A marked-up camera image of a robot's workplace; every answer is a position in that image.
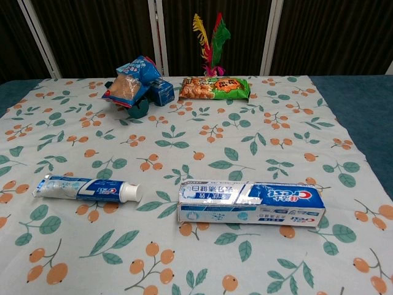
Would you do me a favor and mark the blue white toothpaste box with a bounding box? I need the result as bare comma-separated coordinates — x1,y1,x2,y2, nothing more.
176,180,327,229

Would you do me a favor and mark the blue white toothpaste tube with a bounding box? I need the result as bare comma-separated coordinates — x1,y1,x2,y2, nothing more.
32,174,142,204

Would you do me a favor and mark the floral fruit print tablecloth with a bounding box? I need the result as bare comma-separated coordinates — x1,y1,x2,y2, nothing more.
0,75,393,295

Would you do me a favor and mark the green orange snack bag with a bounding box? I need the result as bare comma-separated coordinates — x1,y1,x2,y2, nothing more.
178,76,252,101

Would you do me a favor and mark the small dark blue carton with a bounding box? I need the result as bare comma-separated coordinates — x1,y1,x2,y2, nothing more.
147,78,175,107

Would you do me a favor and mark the dark teal plastic toy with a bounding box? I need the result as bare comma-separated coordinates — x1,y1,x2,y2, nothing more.
103,80,149,119

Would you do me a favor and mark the blue snack bag clear window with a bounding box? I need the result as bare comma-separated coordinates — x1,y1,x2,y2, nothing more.
101,55,162,108

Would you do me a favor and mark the light blue snack packet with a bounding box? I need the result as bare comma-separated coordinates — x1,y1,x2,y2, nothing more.
115,61,139,76

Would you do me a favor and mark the colourful feather shuttlecock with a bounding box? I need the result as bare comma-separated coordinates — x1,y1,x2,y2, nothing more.
192,12,231,77

